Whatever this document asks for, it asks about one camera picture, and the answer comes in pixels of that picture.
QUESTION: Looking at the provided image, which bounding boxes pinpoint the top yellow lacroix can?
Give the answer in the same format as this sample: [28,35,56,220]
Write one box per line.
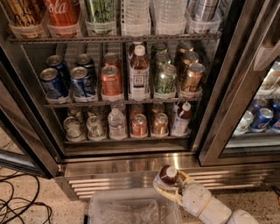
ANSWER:
[1,0,48,39]

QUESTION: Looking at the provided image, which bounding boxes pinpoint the rear blue soda can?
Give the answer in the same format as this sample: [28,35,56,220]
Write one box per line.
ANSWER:
[46,55,71,89]

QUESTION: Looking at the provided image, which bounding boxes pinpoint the front orange soda can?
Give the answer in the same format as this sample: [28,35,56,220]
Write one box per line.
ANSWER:
[101,66,124,102]

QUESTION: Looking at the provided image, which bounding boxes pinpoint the green lacroix can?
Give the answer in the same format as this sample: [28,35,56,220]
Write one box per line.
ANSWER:
[85,0,116,34]
[155,52,172,73]
[154,64,177,99]

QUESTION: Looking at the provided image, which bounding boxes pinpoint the small clear water bottle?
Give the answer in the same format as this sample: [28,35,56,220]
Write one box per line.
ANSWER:
[108,108,127,140]

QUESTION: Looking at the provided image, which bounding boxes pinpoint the rear orange soda can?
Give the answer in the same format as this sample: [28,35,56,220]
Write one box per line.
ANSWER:
[102,52,121,68]

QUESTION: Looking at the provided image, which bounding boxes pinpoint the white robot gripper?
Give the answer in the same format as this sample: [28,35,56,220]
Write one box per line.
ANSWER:
[155,171,212,217]

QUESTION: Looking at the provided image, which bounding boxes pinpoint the bottom left silver can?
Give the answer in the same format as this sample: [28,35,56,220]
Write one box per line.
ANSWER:
[63,116,86,142]

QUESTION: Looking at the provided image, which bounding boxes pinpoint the front blue pepsi can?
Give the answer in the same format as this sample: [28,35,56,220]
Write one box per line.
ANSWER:
[70,66,96,102]

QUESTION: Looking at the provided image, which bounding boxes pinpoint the stainless steel fridge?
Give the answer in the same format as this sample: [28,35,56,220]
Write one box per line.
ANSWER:
[0,0,280,201]

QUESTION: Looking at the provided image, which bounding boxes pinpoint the blue pepsi can right compartment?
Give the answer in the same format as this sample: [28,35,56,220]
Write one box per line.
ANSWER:
[250,108,274,132]

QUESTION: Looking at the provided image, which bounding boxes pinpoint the white label tea bottle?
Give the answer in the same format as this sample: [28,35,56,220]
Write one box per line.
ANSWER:
[129,45,150,101]

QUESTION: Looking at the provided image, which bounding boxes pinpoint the black floor cables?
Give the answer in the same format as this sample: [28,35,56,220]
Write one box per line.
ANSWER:
[0,165,53,224]

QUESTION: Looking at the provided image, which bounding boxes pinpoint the right glass fridge door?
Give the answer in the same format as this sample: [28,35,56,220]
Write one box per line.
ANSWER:
[199,0,280,166]

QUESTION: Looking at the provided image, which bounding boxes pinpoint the silver can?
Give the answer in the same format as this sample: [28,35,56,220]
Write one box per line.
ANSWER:
[185,0,221,34]
[63,116,86,142]
[87,115,105,141]

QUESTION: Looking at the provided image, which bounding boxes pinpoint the middle green lacroix can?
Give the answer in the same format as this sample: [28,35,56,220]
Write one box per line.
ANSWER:
[155,52,172,73]

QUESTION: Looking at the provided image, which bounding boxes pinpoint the rear blue pepsi can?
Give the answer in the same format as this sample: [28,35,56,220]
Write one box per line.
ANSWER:
[75,53,97,85]

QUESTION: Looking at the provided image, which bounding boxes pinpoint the top silver can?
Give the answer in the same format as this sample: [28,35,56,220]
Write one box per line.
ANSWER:
[185,0,221,34]

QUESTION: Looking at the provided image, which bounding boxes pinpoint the open left fridge door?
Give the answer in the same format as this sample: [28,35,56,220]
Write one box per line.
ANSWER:
[0,49,60,179]

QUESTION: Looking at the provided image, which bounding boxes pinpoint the top green lacroix can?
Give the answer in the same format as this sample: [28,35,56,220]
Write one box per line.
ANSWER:
[85,0,116,34]

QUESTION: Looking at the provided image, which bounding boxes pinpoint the top clear water bottle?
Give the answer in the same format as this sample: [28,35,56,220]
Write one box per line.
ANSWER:
[121,0,151,37]

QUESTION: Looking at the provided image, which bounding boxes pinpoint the orange soda can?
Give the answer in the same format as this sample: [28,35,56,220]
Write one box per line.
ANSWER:
[102,52,121,68]
[101,66,124,102]

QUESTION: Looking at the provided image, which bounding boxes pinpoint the white can right compartment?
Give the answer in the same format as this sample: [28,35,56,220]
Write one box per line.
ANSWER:
[234,110,254,136]

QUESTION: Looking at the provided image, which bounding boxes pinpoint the middle gold lacroix can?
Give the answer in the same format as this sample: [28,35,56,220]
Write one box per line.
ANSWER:
[178,51,200,81]

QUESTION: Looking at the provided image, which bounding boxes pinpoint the front gold lacroix can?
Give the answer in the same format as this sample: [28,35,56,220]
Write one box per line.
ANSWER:
[180,63,206,96]

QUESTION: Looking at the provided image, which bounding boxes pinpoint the rear gold lacroix can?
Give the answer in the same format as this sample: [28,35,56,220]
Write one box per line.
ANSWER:
[175,40,193,62]

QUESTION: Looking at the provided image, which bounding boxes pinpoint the blue pepsi can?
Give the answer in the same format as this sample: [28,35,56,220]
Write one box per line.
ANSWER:
[70,66,96,102]
[75,53,97,85]

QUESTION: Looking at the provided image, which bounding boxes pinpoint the front green lacroix can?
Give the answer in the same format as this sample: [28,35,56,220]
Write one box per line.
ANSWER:
[154,64,177,99]

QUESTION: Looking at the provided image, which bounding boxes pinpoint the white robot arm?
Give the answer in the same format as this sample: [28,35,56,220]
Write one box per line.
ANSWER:
[153,165,259,224]

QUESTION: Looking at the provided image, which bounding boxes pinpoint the clear plastic storage bin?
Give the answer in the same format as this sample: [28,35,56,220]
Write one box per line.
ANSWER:
[87,188,183,224]

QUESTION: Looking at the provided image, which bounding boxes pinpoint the top red cola can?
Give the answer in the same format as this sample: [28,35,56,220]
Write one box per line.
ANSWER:
[44,0,79,38]

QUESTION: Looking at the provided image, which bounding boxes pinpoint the gold lacroix can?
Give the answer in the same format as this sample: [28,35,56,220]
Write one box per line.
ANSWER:
[178,51,200,81]
[180,63,206,96]
[175,40,193,62]

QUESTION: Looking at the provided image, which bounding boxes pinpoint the front blue soda can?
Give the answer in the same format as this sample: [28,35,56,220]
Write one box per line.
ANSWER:
[40,68,69,104]

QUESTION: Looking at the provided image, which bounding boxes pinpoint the bottom copper can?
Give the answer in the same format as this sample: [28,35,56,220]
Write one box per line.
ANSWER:
[151,113,168,137]

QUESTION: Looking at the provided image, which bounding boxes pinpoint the bottom orange can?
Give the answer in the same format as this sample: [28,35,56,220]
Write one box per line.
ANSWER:
[131,114,148,137]

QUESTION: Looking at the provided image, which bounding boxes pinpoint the blue label tea bottle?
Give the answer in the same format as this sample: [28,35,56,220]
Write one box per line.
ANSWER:
[153,164,179,188]
[171,101,192,137]

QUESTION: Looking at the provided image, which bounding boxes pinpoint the blue soda can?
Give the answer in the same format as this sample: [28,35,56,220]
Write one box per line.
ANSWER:
[46,55,71,89]
[40,68,69,104]

